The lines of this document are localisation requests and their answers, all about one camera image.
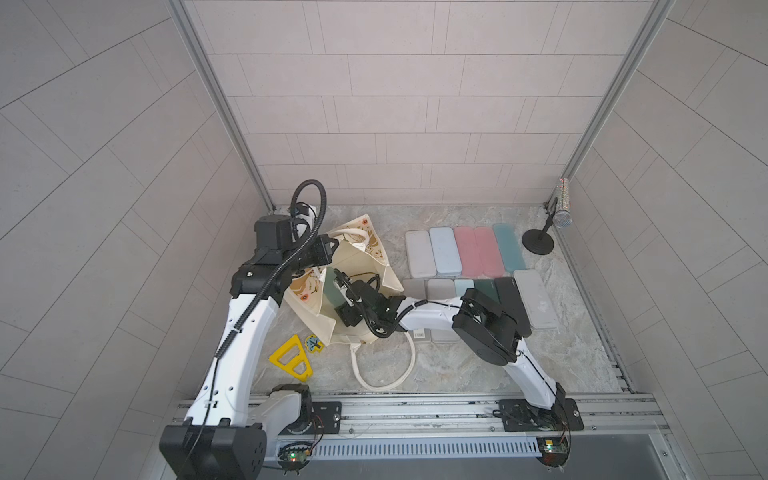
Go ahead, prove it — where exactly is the teal translucent case half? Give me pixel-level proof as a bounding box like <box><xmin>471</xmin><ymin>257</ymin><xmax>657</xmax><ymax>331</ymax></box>
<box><xmin>323</xmin><ymin>267</ymin><xmax>346</xmax><ymax>309</ymax></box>

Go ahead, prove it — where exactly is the floral canvas tote bag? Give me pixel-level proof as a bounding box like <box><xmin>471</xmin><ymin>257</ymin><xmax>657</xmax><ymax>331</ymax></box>
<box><xmin>283</xmin><ymin>214</ymin><xmax>418</xmax><ymax>392</ymax></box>

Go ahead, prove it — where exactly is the frosted clear pen case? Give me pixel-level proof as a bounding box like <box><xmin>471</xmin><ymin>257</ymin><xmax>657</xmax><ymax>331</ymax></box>
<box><xmin>402</xmin><ymin>279</ymin><xmax>427</xmax><ymax>300</ymax></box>

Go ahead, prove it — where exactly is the beige tin pencil case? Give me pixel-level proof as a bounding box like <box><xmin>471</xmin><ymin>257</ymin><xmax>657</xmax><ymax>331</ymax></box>
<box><xmin>426</xmin><ymin>278</ymin><xmax>457</xmax><ymax>301</ymax></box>

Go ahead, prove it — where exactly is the white glossy tin pencil case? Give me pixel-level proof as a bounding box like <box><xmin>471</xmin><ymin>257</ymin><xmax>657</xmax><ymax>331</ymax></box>
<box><xmin>405</xmin><ymin>230</ymin><xmax>437</xmax><ymax>279</ymax></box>

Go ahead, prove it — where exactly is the pale mint case lid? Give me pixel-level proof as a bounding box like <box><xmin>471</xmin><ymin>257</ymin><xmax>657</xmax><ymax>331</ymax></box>
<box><xmin>454</xmin><ymin>279</ymin><xmax>475</xmax><ymax>297</ymax></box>

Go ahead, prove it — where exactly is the pale mint pencil case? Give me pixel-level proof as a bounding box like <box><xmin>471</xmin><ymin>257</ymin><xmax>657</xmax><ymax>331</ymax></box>
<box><xmin>429</xmin><ymin>227</ymin><xmax>462</xmax><ymax>277</ymax></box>

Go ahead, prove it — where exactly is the dark green pencil case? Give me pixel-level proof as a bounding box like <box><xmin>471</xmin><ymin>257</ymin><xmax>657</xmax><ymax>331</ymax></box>
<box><xmin>473</xmin><ymin>279</ymin><xmax>499</xmax><ymax>303</ymax></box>

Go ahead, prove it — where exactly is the dark grey pencil case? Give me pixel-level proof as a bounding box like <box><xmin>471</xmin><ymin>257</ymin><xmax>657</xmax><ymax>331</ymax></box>
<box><xmin>494</xmin><ymin>277</ymin><xmax>532</xmax><ymax>338</ymax></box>

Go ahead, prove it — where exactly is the teal translucent pencil case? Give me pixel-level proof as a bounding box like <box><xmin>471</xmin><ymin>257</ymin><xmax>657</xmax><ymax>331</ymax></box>
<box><xmin>492</xmin><ymin>223</ymin><xmax>526</xmax><ymax>273</ymax></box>

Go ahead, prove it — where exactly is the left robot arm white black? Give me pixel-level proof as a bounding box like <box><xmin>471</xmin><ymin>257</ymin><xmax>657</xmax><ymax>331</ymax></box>
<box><xmin>159</xmin><ymin>234</ymin><xmax>339</xmax><ymax>479</ymax></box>

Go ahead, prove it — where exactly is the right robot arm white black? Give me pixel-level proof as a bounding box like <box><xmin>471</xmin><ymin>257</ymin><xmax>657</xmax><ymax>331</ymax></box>
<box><xmin>334</xmin><ymin>273</ymin><xmax>584</xmax><ymax>433</ymax></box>

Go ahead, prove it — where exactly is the small round yellow sticker toy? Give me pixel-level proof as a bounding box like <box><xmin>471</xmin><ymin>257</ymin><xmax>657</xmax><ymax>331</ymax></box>
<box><xmin>304</xmin><ymin>334</ymin><xmax>325</xmax><ymax>353</ymax></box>

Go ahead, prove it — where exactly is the yellow triangular plastic tool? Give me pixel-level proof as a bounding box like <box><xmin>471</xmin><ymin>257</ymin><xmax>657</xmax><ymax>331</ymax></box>
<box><xmin>269</xmin><ymin>335</ymin><xmax>313</xmax><ymax>382</ymax></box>

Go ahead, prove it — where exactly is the glitter microphone on stand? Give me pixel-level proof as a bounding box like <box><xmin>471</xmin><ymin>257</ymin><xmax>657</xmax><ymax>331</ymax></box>
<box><xmin>522</xmin><ymin>178</ymin><xmax>572</xmax><ymax>256</ymax></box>

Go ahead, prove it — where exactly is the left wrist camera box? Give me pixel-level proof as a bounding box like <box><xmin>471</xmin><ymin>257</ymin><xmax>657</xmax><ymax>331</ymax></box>
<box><xmin>254</xmin><ymin>215</ymin><xmax>294</xmax><ymax>251</ymax></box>

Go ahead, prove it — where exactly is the left circuit board with wires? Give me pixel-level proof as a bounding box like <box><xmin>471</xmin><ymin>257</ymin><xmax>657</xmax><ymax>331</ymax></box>
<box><xmin>277</xmin><ymin>441</ymin><xmax>314</xmax><ymax>473</ymax></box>

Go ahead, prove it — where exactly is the circuit board with wires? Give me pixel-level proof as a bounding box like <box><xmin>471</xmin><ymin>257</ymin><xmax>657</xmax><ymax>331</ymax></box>
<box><xmin>277</xmin><ymin>441</ymin><xmax>314</xmax><ymax>473</ymax></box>
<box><xmin>536</xmin><ymin>437</ymin><xmax>571</xmax><ymax>468</ymax></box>

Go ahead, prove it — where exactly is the right circuit board with wires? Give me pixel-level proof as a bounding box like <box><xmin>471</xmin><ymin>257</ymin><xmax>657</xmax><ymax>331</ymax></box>
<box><xmin>536</xmin><ymin>437</ymin><xmax>571</xmax><ymax>468</ymax></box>

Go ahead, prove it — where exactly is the aluminium mounting rail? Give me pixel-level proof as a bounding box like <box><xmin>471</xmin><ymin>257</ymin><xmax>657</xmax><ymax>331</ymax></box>
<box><xmin>167</xmin><ymin>392</ymin><xmax>667</xmax><ymax>442</ymax></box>

